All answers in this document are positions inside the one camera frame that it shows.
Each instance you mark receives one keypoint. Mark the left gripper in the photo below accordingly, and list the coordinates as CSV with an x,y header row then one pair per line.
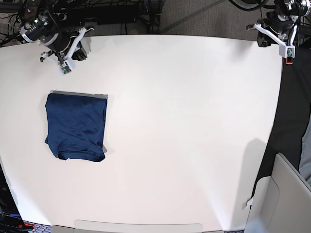
x,y
279,24

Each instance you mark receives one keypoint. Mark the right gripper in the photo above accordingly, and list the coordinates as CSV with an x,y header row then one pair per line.
x,y
61,43

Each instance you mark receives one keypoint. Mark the blue long-sleeve T-shirt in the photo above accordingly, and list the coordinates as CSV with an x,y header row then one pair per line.
x,y
76,126

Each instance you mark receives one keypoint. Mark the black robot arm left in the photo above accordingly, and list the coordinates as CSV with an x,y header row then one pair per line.
x,y
302,9

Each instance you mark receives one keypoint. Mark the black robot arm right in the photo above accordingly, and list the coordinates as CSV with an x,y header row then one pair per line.
x,y
41,24

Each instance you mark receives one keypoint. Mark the red black clamp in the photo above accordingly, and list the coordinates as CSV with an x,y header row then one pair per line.
x,y
289,60

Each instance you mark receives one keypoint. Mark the white power strip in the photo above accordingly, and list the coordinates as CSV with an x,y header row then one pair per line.
x,y
60,16

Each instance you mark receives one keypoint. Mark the beige plastic bin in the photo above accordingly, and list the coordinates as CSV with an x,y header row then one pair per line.
x,y
281,202

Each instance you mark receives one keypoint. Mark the black box with labels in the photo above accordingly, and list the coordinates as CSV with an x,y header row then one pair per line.
x,y
8,223

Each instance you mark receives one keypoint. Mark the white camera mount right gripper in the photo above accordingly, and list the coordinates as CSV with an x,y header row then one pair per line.
x,y
65,62

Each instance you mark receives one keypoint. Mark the white camera mount gripper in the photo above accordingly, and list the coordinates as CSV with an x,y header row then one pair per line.
x,y
286,48
65,62

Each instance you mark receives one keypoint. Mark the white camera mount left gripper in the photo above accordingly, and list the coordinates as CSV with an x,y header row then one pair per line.
x,y
286,48

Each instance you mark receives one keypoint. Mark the red handled tool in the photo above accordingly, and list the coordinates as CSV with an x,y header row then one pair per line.
x,y
26,227

